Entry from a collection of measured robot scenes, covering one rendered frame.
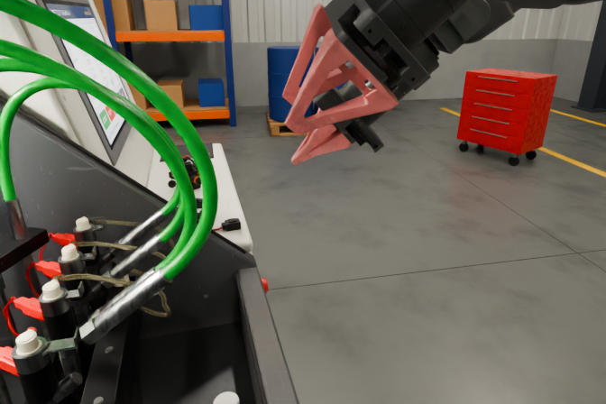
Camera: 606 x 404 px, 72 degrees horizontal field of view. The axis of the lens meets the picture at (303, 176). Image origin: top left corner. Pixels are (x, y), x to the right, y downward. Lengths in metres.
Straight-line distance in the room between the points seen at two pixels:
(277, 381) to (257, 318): 0.12
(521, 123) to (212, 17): 3.75
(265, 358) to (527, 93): 3.98
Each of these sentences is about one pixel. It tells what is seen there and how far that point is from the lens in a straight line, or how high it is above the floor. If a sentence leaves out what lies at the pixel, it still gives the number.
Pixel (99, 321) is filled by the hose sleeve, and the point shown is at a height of 1.12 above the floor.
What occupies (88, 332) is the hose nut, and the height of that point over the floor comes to 1.12.
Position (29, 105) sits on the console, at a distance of 0.75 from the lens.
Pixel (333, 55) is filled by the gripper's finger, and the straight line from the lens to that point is 0.27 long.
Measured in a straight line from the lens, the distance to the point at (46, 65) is 0.45.
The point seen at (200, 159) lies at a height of 1.27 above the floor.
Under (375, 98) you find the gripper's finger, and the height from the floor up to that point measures 1.34.
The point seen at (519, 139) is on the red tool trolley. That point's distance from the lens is 4.46.
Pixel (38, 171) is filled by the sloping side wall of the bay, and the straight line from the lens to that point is 0.74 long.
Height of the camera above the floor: 1.39
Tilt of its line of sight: 21 degrees down
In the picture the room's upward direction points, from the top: straight up
